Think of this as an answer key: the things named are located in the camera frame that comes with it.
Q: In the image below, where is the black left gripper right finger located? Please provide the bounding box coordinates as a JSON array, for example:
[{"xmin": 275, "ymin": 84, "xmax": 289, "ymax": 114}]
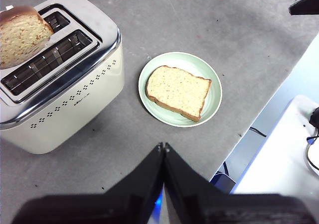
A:
[{"xmin": 163, "ymin": 142, "xmax": 317, "ymax": 224}]

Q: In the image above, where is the dark blue box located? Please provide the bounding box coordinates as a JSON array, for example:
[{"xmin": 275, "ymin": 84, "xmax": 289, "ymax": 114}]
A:
[{"xmin": 209, "ymin": 171, "xmax": 237, "ymax": 195}]

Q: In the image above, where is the black camera device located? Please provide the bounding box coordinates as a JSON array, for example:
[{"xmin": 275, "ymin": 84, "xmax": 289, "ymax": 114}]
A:
[{"xmin": 308, "ymin": 106, "xmax": 319, "ymax": 132}]

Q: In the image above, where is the cream two-slot toaster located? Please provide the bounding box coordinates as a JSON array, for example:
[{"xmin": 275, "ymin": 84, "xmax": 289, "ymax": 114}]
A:
[{"xmin": 0, "ymin": 0, "xmax": 125, "ymax": 155}]

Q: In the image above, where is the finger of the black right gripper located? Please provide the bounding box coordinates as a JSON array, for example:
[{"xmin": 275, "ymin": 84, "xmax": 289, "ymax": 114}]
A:
[{"xmin": 288, "ymin": 0, "xmax": 319, "ymax": 16}]

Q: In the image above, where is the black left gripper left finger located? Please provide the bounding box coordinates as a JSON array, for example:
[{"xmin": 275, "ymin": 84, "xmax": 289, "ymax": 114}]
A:
[{"xmin": 11, "ymin": 142, "xmax": 164, "ymax": 224}]

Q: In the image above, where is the black cable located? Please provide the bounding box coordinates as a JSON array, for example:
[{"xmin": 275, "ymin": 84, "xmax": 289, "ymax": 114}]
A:
[
  {"xmin": 222, "ymin": 160, "xmax": 236, "ymax": 183},
  {"xmin": 249, "ymin": 126, "xmax": 267, "ymax": 137},
  {"xmin": 306, "ymin": 134, "xmax": 319, "ymax": 171}
]

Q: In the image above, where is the pale green round plate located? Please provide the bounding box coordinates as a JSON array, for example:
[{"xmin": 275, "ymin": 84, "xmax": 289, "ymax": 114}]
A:
[{"xmin": 138, "ymin": 51, "xmax": 223, "ymax": 127}]

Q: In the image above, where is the toasted bread slice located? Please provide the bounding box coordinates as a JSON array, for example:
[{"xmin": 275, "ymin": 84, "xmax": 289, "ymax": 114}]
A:
[
  {"xmin": 0, "ymin": 5, "xmax": 55, "ymax": 70},
  {"xmin": 145, "ymin": 65, "xmax": 212, "ymax": 122}
]

